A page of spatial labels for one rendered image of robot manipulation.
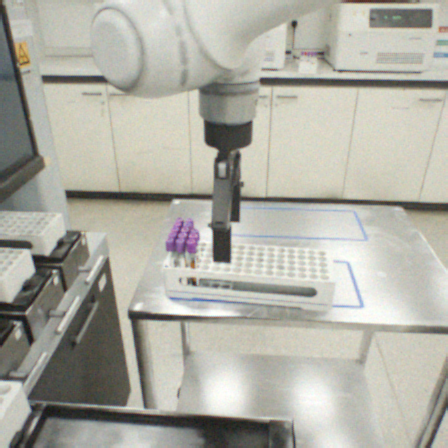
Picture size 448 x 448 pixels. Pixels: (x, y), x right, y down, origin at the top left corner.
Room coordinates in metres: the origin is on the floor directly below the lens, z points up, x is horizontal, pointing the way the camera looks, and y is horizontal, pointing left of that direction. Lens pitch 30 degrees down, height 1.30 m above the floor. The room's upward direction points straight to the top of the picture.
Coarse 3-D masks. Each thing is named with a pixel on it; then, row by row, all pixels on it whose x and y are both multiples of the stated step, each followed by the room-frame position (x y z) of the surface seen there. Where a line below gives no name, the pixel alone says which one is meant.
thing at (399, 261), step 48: (240, 240) 0.78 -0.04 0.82; (288, 240) 0.78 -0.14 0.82; (336, 240) 0.78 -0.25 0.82; (384, 240) 0.78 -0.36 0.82; (144, 288) 0.61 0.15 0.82; (336, 288) 0.61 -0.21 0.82; (384, 288) 0.61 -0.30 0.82; (432, 288) 0.61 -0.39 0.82; (144, 336) 0.54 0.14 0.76; (144, 384) 0.55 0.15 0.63; (192, 384) 0.83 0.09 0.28; (240, 384) 0.83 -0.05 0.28; (288, 384) 0.83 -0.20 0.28; (336, 384) 0.83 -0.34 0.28; (336, 432) 0.68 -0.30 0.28; (432, 432) 0.50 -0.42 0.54
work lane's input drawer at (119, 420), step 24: (48, 408) 0.36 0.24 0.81; (72, 408) 0.35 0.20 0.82; (96, 408) 0.35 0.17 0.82; (120, 408) 0.36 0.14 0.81; (24, 432) 0.32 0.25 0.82; (48, 432) 0.33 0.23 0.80; (72, 432) 0.33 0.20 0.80; (96, 432) 0.33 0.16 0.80; (120, 432) 0.33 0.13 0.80; (144, 432) 0.33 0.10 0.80; (168, 432) 0.33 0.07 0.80; (192, 432) 0.33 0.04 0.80; (216, 432) 0.33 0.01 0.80; (240, 432) 0.33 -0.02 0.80; (264, 432) 0.33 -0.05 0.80; (288, 432) 0.32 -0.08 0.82
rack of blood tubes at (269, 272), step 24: (168, 264) 0.60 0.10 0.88; (216, 264) 0.61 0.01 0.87; (240, 264) 0.60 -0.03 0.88; (264, 264) 0.60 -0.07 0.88; (288, 264) 0.60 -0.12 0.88; (312, 264) 0.61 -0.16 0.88; (168, 288) 0.58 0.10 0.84; (192, 288) 0.58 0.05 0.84; (216, 288) 0.58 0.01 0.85; (240, 288) 0.60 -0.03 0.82; (264, 288) 0.60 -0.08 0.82; (288, 288) 0.60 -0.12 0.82; (312, 288) 0.60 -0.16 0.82
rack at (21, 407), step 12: (0, 384) 0.35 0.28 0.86; (12, 384) 0.35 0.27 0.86; (0, 396) 0.33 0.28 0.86; (12, 396) 0.33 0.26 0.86; (24, 396) 0.35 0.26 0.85; (0, 408) 0.32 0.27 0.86; (12, 408) 0.32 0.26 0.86; (24, 408) 0.34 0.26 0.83; (0, 420) 0.30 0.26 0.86; (12, 420) 0.32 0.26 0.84; (24, 420) 0.33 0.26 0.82; (0, 432) 0.29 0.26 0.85; (12, 432) 0.31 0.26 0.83; (0, 444) 0.29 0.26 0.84
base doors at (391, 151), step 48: (48, 96) 2.67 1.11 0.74; (96, 96) 2.64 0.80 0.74; (192, 96) 2.60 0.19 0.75; (288, 96) 2.55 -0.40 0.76; (336, 96) 2.53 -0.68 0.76; (384, 96) 2.51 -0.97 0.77; (432, 96) 2.49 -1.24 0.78; (96, 144) 2.65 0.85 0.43; (144, 144) 2.62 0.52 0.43; (192, 144) 2.60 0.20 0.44; (288, 144) 2.55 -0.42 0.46; (336, 144) 2.53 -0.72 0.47; (384, 144) 2.50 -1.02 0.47; (432, 144) 2.48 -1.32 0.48; (144, 192) 2.62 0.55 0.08; (288, 192) 2.55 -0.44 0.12; (336, 192) 2.52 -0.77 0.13; (384, 192) 2.50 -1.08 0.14; (432, 192) 2.47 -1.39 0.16
